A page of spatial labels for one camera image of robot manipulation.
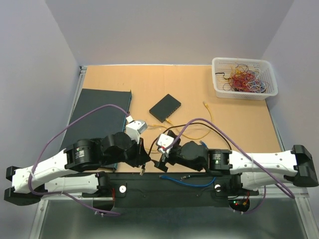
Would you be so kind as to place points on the white plastic basket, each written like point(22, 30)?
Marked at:
point(246, 79)

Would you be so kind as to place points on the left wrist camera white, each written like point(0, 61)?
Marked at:
point(134, 128)

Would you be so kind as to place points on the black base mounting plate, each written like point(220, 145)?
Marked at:
point(132, 190)

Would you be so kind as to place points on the small black network switch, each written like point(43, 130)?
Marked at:
point(165, 107)

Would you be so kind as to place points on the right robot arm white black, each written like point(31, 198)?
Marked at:
point(251, 170)

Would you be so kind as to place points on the large rack network switch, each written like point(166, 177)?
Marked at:
point(101, 123)

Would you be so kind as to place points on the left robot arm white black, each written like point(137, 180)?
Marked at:
point(58, 174)

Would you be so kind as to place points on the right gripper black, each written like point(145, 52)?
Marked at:
point(166, 157)

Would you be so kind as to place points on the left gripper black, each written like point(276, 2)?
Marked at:
point(141, 156)

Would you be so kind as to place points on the aluminium frame rail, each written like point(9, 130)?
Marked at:
point(251, 124)

